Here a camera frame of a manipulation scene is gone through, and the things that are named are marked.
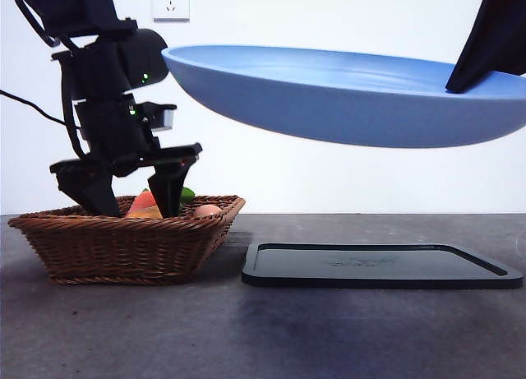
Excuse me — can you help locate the yellow-orange toy corn cob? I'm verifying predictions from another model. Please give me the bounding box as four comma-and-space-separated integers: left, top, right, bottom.
125, 206, 164, 220

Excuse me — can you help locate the blue round plate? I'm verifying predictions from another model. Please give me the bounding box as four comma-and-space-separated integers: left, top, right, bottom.
160, 44, 526, 149

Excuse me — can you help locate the brown wicker basket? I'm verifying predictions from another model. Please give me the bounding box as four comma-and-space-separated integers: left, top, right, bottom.
7, 195, 247, 286

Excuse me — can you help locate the orange toy carrot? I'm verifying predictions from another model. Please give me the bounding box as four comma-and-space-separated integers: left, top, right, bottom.
127, 189, 159, 215

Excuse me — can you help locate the light brown egg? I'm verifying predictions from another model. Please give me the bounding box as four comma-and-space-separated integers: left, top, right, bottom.
192, 205, 224, 219

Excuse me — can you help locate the black rectangular tray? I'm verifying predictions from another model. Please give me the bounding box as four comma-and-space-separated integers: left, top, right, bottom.
241, 242, 524, 290

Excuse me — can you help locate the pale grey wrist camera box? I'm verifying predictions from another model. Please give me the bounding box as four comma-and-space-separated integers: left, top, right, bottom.
141, 102, 178, 132

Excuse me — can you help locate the black cable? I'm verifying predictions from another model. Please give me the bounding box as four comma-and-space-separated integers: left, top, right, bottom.
0, 89, 83, 129

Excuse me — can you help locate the white wall power socket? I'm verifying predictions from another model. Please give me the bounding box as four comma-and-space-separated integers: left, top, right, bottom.
152, 0, 191, 24

